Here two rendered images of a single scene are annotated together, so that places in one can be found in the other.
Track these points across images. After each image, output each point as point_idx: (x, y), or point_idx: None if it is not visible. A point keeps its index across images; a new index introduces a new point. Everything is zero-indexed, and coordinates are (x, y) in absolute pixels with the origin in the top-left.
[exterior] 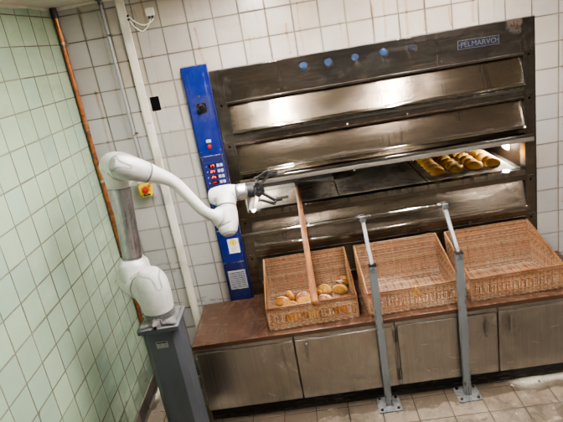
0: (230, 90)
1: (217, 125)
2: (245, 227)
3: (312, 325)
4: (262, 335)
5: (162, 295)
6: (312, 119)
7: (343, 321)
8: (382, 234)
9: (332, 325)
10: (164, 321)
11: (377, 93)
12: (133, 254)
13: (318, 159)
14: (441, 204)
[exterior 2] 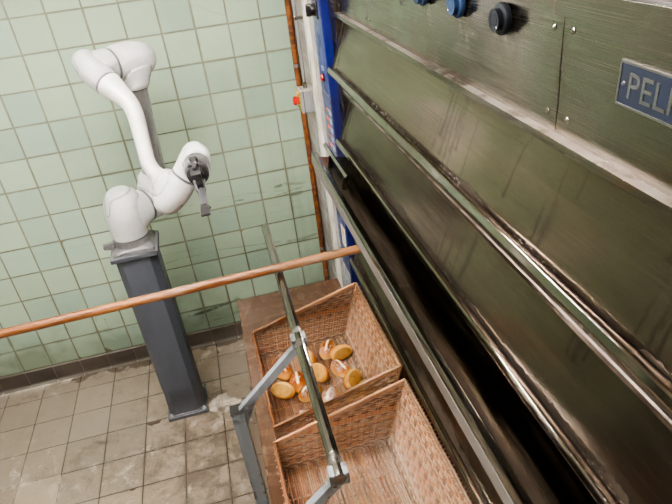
0: None
1: (324, 47)
2: None
3: (266, 401)
4: (250, 354)
5: (110, 223)
6: (367, 109)
7: (270, 437)
8: None
9: (262, 424)
10: (115, 248)
11: (445, 121)
12: (141, 167)
13: (375, 193)
14: (329, 463)
